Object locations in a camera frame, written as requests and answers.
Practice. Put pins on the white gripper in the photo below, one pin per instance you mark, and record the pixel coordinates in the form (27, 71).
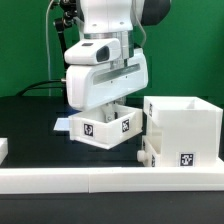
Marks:
(92, 86)

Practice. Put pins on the white drawer box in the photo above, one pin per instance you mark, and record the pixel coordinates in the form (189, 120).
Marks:
(91, 128)
(150, 153)

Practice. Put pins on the white front drawer box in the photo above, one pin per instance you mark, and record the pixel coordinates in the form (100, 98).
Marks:
(150, 153)

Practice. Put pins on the white drawer cabinet frame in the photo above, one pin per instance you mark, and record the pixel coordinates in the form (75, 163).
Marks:
(189, 128)

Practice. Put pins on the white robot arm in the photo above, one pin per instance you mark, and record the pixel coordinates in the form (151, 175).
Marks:
(104, 19)

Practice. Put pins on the white marker sheet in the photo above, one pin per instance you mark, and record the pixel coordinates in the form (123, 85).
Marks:
(61, 124)

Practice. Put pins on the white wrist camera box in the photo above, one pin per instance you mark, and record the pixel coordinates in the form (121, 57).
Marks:
(93, 51)

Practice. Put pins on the white front fence rail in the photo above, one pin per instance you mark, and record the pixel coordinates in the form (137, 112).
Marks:
(96, 180)

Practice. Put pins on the white fence rail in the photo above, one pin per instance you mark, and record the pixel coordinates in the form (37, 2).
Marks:
(3, 149)
(96, 180)

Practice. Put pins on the white left fence rail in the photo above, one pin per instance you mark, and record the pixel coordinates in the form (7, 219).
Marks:
(3, 149)

